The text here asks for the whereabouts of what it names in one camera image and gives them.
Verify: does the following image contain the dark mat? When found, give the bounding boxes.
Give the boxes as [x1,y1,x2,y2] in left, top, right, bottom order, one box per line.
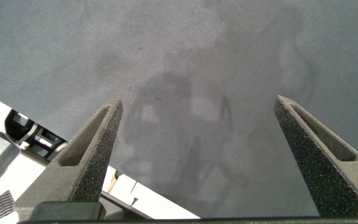
[0,0,358,218]

